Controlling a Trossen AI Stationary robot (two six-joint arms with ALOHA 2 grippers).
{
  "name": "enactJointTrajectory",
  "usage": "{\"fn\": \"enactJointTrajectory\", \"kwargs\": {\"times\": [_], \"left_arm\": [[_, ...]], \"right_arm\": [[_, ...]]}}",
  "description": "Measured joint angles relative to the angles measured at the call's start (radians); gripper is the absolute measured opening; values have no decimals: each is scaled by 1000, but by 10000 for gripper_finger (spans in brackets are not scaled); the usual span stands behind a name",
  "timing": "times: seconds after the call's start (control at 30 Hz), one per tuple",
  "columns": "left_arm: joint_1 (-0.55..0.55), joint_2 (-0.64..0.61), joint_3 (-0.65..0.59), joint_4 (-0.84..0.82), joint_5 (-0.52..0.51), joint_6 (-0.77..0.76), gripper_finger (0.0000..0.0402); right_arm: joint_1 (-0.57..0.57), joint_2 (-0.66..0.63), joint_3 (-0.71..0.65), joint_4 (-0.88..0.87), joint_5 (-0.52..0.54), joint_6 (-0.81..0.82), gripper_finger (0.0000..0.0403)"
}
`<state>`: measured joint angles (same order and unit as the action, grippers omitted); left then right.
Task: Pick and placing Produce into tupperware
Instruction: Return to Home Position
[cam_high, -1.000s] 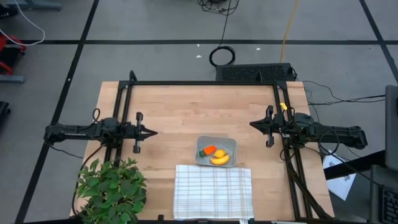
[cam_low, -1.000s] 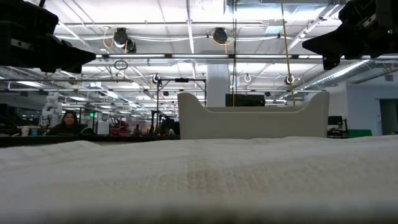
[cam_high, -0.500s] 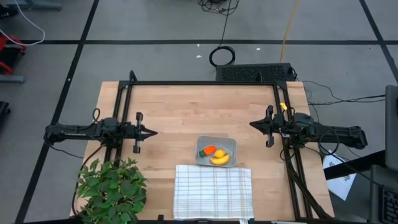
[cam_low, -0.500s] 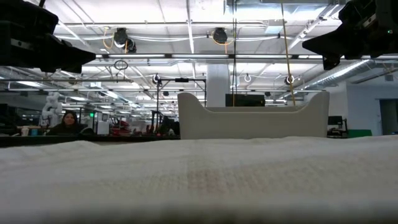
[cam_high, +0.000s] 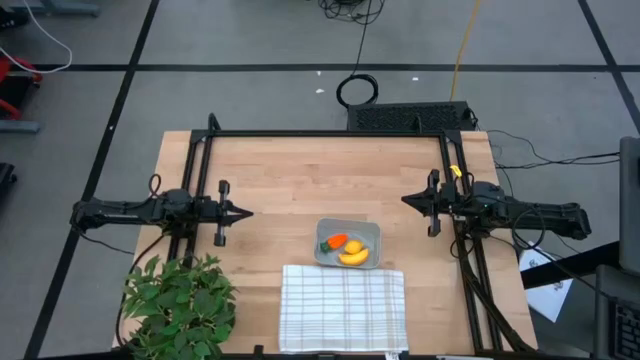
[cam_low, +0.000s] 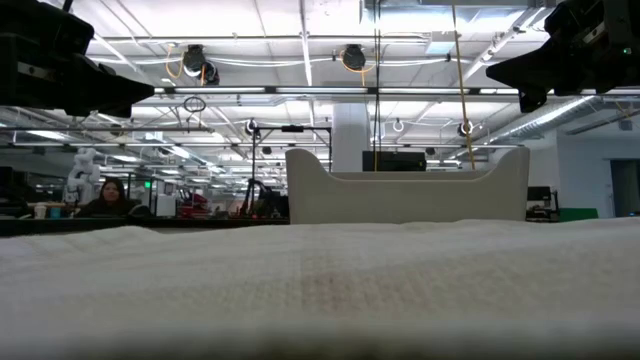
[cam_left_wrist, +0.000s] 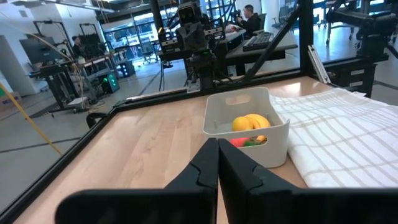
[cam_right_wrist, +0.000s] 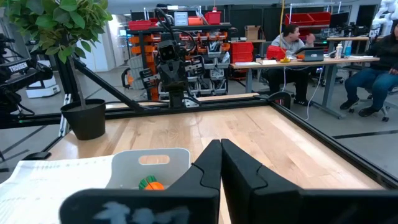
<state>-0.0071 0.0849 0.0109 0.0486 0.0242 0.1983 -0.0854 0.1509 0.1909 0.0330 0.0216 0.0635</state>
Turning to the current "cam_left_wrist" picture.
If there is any person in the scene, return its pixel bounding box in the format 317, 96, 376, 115
71, 35, 86, 60
235, 4, 262, 40

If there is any grey office chair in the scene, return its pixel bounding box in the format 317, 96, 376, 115
272, 5, 292, 30

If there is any silver aluminium extrusion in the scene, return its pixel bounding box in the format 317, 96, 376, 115
307, 44, 332, 85

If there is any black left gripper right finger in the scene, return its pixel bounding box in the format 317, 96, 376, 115
218, 138, 398, 224

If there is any orange toy carrot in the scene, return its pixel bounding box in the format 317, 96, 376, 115
229, 136, 262, 147

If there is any yellow toy banana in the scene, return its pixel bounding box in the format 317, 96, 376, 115
244, 113, 271, 143

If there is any black keyboard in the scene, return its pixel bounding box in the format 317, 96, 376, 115
242, 32, 274, 52

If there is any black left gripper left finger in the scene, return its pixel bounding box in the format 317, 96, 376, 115
55, 138, 219, 224

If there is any black coiled floor cable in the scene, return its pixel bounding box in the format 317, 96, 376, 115
85, 111, 108, 129

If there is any cardboard box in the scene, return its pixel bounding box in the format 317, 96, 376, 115
0, 91, 22, 110

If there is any white checked dish towel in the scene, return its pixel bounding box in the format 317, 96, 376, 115
269, 87, 398, 189

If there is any computer with green light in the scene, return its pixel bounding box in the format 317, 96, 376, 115
101, 72, 121, 94

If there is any grey plastic tub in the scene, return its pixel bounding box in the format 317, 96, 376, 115
202, 86, 290, 169

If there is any yellow hanging cable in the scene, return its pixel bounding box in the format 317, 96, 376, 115
0, 82, 63, 156

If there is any grey office desk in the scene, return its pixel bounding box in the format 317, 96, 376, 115
158, 29, 299, 77

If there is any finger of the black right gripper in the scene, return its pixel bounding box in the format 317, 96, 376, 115
178, 25, 193, 50
192, 24, 206, 50

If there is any black equipment stand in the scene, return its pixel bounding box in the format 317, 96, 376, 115
29, 60, 91, 113

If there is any yellow toy lemon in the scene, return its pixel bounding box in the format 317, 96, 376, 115
231, 116, 254, 132

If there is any black robot station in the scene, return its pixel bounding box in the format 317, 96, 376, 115
323, 6, 398, 98

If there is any black aluminium table frame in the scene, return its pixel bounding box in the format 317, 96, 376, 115
0, 0, 315, 224

